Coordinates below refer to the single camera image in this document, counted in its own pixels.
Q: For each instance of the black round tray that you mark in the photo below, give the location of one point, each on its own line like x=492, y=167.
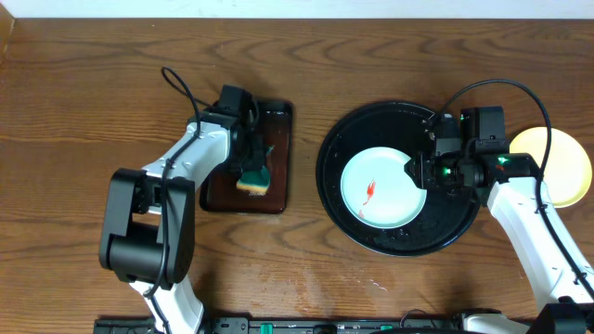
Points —
x=398, y=124

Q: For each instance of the green yellow sponge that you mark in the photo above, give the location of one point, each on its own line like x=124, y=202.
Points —
x=257, y=182

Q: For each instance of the black rectangular tray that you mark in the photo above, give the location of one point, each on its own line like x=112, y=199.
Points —
x=218, y=192

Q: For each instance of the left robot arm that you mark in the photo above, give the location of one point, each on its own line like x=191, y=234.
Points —
x=148, y=233

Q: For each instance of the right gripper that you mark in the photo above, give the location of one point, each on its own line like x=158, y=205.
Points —
x=422, y=175

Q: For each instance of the yellow plate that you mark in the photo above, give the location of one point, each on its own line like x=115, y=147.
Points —
x=568, y=174

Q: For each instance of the pale blue plate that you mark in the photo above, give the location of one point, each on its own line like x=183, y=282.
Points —
x=377, y=191

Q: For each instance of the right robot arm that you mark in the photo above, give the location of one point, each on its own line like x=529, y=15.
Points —
x=475, y=155

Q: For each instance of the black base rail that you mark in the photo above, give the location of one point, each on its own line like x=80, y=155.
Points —
x=240, y=325

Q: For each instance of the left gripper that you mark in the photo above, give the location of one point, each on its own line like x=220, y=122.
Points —
x=253, y=151

